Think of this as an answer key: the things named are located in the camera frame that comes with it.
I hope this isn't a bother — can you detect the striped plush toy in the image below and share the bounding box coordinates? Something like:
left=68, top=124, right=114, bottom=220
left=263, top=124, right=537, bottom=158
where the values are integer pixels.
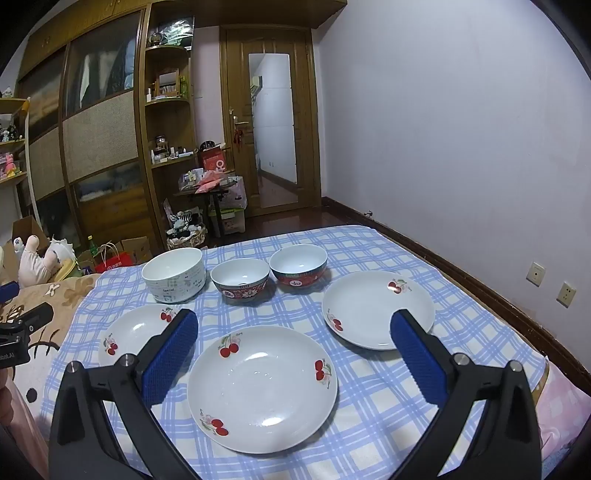
left=171, top=210, right=201, bottom=232

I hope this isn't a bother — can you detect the pink bedding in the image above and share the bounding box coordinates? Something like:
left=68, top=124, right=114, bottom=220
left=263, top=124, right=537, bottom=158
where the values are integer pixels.
left=531, top=355, right=587, bottom=462

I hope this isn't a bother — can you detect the cardboard box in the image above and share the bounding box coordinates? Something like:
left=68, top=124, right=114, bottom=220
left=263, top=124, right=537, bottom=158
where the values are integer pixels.
left=113, top=236, right=152, bottom=265

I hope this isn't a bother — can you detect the pink plush toy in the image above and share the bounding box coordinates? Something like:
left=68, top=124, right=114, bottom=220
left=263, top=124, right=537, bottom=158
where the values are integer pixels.
left=18, top=235, right=55, bottom=287

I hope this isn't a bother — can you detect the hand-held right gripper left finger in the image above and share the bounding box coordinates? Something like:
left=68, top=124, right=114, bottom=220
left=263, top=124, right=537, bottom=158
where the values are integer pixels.
left=48, top=308, right=201, bottom=480

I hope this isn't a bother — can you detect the white plush toy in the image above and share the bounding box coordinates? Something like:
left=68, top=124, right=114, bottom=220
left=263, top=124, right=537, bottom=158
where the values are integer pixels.
left=46, top=237, right=77, bottom=280

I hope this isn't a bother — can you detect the pink plastic bag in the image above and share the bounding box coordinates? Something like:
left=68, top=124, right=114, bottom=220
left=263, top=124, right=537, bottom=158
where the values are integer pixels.
left=226, top=175, right=247, bottom=210

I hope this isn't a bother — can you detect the wooden corner shelf unit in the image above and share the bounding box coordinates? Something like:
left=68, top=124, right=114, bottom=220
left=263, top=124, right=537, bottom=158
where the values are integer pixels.
left=143, top=9, right=197, bottom=250

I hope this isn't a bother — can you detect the wooden toy shelf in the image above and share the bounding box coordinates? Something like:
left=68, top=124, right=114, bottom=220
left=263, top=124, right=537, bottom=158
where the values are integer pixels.
left=0, top=97, right=31, bottom=185

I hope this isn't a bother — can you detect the wooden door with mirror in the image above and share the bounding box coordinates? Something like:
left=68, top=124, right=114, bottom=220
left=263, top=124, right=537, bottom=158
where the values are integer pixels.
left=219, top=25, right=322, bottom=217

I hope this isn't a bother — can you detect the small dark table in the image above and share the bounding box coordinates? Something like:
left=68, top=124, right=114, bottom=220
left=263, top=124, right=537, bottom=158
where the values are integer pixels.
left=174, top=182, right=241, bottom=238

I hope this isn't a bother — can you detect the white cherry-print plate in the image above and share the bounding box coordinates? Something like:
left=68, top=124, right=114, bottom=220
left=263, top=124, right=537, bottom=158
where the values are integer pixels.
left=187, top=326, right=339, bottom=454
left=322, top=271, right=435, bottom=352
left=98, top=304, right=185, bottom=367

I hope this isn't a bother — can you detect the white storage box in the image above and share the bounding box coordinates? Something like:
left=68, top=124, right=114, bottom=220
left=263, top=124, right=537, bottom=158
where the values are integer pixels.
left=208, top=205, right=245, bottom=236

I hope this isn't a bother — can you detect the red box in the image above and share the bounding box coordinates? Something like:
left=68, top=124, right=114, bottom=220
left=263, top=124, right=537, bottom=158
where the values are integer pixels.
left=199, top=147, right=228, bottom=174

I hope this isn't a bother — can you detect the red patterned bowl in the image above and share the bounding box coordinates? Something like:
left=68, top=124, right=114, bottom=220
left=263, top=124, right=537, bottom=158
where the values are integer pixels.
left=269, top=244, right=328, bottom=295
left=211, top=258, right=271, bottom=306

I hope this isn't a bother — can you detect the woven basket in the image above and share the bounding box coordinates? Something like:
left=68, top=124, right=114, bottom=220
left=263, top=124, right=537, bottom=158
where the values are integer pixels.
left=166, top=224, right=207, bottom=251

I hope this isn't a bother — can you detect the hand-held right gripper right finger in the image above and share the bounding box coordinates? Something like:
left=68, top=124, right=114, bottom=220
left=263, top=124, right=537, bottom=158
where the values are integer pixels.
left=390, top=309, right=541, bottom=480

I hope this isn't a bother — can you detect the wooden wardrobe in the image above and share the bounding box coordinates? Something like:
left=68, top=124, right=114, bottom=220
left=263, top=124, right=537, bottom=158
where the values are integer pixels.
left=16, top=0, right=153, bottom=259

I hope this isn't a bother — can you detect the brown floral bedsheet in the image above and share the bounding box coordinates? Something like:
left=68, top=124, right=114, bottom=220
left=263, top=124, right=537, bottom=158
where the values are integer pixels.
left=0, top=272, right=102, bottom=480

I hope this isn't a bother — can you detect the red paper bag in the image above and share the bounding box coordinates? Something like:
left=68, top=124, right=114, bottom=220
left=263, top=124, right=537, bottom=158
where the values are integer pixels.
left=95, top=242, right=132, bottom=274

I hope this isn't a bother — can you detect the blue plaid blanket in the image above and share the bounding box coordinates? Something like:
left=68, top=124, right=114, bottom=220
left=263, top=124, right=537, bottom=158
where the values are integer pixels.
left=39, top=224, right=548, bottom=480

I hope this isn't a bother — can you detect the white bowl with green print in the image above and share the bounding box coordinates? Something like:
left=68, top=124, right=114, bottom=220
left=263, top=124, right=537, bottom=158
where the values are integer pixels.
left=141, top=247, right=205, bottom=305

